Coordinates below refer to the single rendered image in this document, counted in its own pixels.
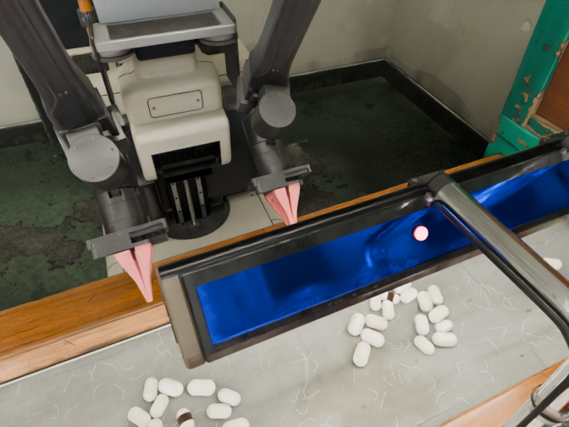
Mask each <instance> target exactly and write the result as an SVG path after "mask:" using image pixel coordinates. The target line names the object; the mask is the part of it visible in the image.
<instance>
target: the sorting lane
mask: <svg viewBox="0 0 569 427"><path fill-rule="evenodd" d="M521 239H522V240H523V241H524V242H525V243H527V244H528V245H529V246H530V247H531V248H532V249H533V250H534V251H535V252H536V253H537V254H538V255H540V256H541V257H542V258H557V259H559V260H560V261H561V263H562V265H561V268H560V269H557V271H558V272H559V273H561V274H562V275H563V276H564V277H565V278H566V279H568V280H569V219H568V220H566V221H563V222H561V223H559V224H557V225H553V226H551V227H549V228H546V229H544V230H541V231H538V232H536V233H533V234H532V235H529V236H525V237H523V238H521ZM411 283H412V284H411V287H412V288H415V289H416V290H417V294H418V293H419V292H420V291H426V292H428V288H429V287H430V286H437V287H438V288H439V290H440V292H441V295H442V297H443V302H442V303H441V304H440V305H445V306H446V307H447V308H448V309H449V314H448V316H447V317H446V318H444V319H443V320H445V319H448V320H450V321H451V322H452V323H453V329H452V330H450V331H447V332H450V333H453V334H454V335H456V337H457V343H456V344H455V345H454V346H453V347H441V346H437V345H435V344H434V343H433V340H432V336H433V334H434V333H435V330H434V326H435V325H436V324H435V323H432V322H431V321H430V320H429V319H428V313H429V312H424V311H423V310H422V309H421V308H420V306H419V302H418V300H417V297H416V298H414V299H413V300H412V301H410V302H409V303H403V302H402V301H401V299H400V301H399V302H398V303H397V304H393V306H394V312H395V316H394V318H393V319H392V320H387V322H388V326H387V328H386V329H385V330H377V329H374V328H371V327H368V326H367V325H366V323H364V325H363V328H362V330H364V329H370V330H373V331H376V332H378V333H380V334H382V335H383V336H384V339H385V343H384V344H383V345H382V346H381V347H375V346H373V345H371V344H369V346H370V348H371V351H370V354H369V358H368V361H367V364H366V365H365V366H362V367H359V366H357V365H356V364H355V363H354V361H353V356H354V352H355V350H356V345H357V344H358V343H359V342H360V341H363V340H362V339H361V334H360V335H351V334H350V333H349V331H348V326H349V323H350V321H351V317H352V315H353V314H355V313H360V314H362V315H363V317H364V318H366V316H367V315H369V314H374V315H377V316H379V317H383V315H382V307H381V308H380V309H379V310H378V311H373V310H372V309H371V308H370V299H368V300H366V301H364V302H360V303H358V304H356V305H353V306H351V307H348V308H345V309H343V310H340V311H339V312H336V313H332V314H330V315H328V316H326V317H323V318H321V319H318V320H315V321H313V322H311V323H309V324H305V325H303V326H301V327H298V328H296V329H293V330H290V331H288V332H285V333H284V334H281V335H277V336H275V337H273V338H271V339H268V340H266V341H263V342H260V343H258V344H256V345H254V346H251V347H248V348H246V349H243V350H241V351H238V352H235V353H233V354H230V355H229V356H226V357H224V358H220V359H218V360H216V361H213V362H211V363H207V361H206V362H205V363H204V364H203V365H202V366H199V367H197V368H194V369H187V368H186V367H185V363H184V360H183V358H182V355H181V351H180V347H179V344H176V340H175V338H174V332H173V331H172V328H171V324H167V325H165V326H163V327H160V328H157V329H155V330H151V331H148V332H146V333H144V334H141V335H137V336H135V337H132V338H130V339H127V340H125V341H121V342H118V343H116V344H113V345H111V346H108V347H104V348H102V349H99V350H96V351H94V352H90V353H87V354H86V355H83V356H80V357H77V358H74V359H71V360H69V361H66V362H64V363H60V364H57V365H55V366H52V367H50V368H47V369H44V370H41V371H38V372H36V373H34V374H29V375H26V376H25V377H22V378H19V379H17V380H13V381H10V382H8V383H6V384H3V385H0V427H139V426H137V425H136V424H134V423H132V422H131V421H129V419H128V412H129V410H130V409H131V408H133V407H139V408H141V409H143V410H144V411H146V412H147V413H149V414H150V409H151V407H152V404H153V403H154V402H155V400H156V398H157V396H159V395H160V394H163V393H162V392H160V391H159V389H158V387H157V396H156V398H155V399H154V400H153V401H151V402H148V401H146V400H145V399H144V397H143V392H144V387H145V382H146V380H147V379H148V378H150V377H154V378H156V379H157V381H158V383H159V381H160V380H161V379H163V378H170V379H172V380H177V381H179V382H180V383H181V384H182V385H183V387H184V390H183V392H182V393H181V395H179V396H176V397H174V396H169V395H167V396H168V405H167V407H166V408H165V410H164V412H163V415H162V416H161V417H160V418H158V419H160V420H161V421H162V423H163V427H179V424H178V422H177V418H176V414H177V412H178V411H179V410H180V409H181V408H187V409H188V410H189V411H190V412H191V415H192V418H193V419H194V423H195V426H194V427H223V425H224V424H225V423H226V422H228V421H230V420H234V419H238V418H244V419H247V421H248V422H249V427H437V426H438V425H440V424H443V423H444V422H446V421H448V420H450V419H452V418H454V417H455V416H457V415H459V414H461V413H464V412H465V411H467V410H468V409H470V408H473V407H475V406H477V405H478V404H479V403H481V402H484V401H486V400H488V399H490V398H491V397H493V396H495V395H497V394H499V393H501V392H502V391H505V390H506V389H508V388H510V387H512V386H514V385H516V384H518V383H520V382H521V381H523V380H525V379H527V378H529V377H531V376H533V375H535V374H537V373H538V372H540V371H542V370H544V369H547V368H548V367H549V366H551V365H553V364H555V363H558V362H560V361H561V360H562V359H564V358H567V357H569V349H568V346H567V344H566V341H565V339H564V337H563V335H562V334H561V332H560V330H559V329H558V327H557V326H556V325H555V324H554V323H553V322H552V321H551V319H550V318H549V317H548V316H547V315H546V314H545V313H544V312H543V311H542V310H541V309H540V308H539V307H538V306H537V305H536V304H535V303H534V302H533V301H532V300H531V299H530V298H528V297H527V296H526V295H525V294H524V293H523V292H522V291H521V290H520V289H519V288H518V287H517V286H516V285H515V284H514V283H513V282H512V281H511V280H510V279H509V278H508V277H507V276H506V275H505V274H504V273H503V272H502V271H501V270H499V269H498V268H497V267H496V266H495V265H494V264H493V263H492V262H491V261H490V260H489V259H488V258H487V257H486V256H485V255H484V254H481V255H478V256H477V257H474V258H470V259H468V260H466V261H464V262H461V263H458V264H456V265H453V266H451V267H449V268H447V269H443V270H440V271H439V272H436V273H434V274H431V275H428V276H426V277H423V278H421V279H419V280H415V281H413V282H411ZM411 287H410V288H411ZM418 314H423V315H425V316H426V317H427V319H428V325H429V333H428V334H427V335H423V336H424V337H425V338H426V339H427V340H428V341H429V342H431V343H432V344H433V346H434V353H433V354H431V355H427V354H425V353H423V352H422V351H421V350H420V349H419V348H418V347H417V346H416V345H415V343H414V339H415V337H416V336H419V334H418V333H417V331H416V326H415V322H414V319H415V317H416V315H418ZM443 320H442V321H443ZM195 379H198V380H212V381H213V382H214V384H215V391H214V393H213V394H212V395H211V396H192V395H191V394H190V393H189V392H188V390H187V386H188V384H189V383H190V382H191V381H192V380H195ZM223 388H228V389H230V390H232V391H236V392H238V393H239V394H240V403H239V404H238V405H237V406H234V407H233V406H230V407H231V415H230V416H229V417H228V418H226V419H210V418H209V417H208V416H207V408H208V406H209V405H211V404H213V403H223V402H221V401H219V399H218V392H219V391H220V390H221V389H223ZM150 416H151V414H150ZM152 419H155V418H153V417H152V416H151V420H152Z"/></svg>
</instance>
